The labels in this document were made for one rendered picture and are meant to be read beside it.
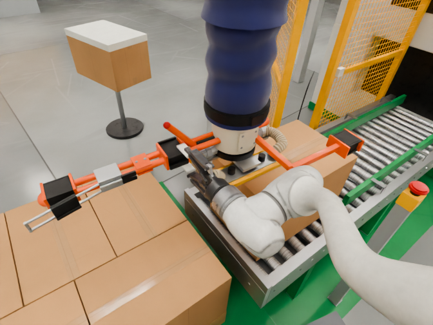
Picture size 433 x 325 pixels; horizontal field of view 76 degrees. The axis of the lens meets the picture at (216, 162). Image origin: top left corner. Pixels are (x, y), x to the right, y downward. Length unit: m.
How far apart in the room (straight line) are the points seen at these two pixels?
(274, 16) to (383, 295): 0.63
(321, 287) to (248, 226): 1.48
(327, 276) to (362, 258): 1.73
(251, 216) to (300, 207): 0.12
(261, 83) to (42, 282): 1.26
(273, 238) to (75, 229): 1.20
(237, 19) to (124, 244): 1.17
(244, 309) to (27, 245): 1.26
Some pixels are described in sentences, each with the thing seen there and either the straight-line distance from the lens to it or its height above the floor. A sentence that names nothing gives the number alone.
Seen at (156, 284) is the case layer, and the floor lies 0.54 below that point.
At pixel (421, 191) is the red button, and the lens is 1.35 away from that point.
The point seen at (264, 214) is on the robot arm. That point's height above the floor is 1.26.
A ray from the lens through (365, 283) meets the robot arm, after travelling 0.44.
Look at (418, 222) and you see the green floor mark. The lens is 2.87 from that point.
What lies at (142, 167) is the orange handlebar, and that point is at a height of 1.21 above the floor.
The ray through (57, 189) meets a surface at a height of 1.21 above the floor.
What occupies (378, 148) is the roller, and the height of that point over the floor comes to 0.54.
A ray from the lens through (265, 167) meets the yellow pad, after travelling 1.07.
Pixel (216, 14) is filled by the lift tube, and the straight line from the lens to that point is 0.79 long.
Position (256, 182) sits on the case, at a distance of 1.22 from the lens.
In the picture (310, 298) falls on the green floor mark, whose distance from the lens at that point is 2.07.
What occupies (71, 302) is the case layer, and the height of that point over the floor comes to 0.54.
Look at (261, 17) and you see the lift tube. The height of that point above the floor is 1.62.
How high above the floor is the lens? 1.80
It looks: 41 degrees down
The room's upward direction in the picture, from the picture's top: 4 degrees clockwise
